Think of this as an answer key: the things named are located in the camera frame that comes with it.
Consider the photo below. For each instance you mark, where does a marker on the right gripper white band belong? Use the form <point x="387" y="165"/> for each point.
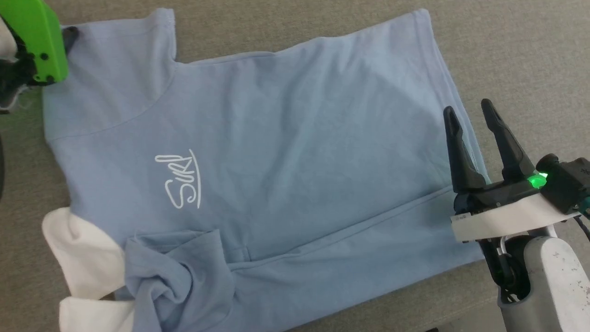
<point x="502" y="210"/>

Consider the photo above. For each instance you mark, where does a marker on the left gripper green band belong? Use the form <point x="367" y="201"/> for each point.
<point x="39" y="39"/>

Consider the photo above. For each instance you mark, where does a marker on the light blue Surf t-shirt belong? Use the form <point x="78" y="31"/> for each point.
<point x="286" y="161"/>

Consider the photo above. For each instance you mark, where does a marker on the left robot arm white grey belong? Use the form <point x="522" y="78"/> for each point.
<point x="11" y="78"/>

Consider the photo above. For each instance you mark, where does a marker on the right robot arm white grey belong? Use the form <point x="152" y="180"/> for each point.
<point x="544" y="286"/>

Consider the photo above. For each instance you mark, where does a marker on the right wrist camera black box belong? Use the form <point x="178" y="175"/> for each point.
<point x="564" y="184"/>

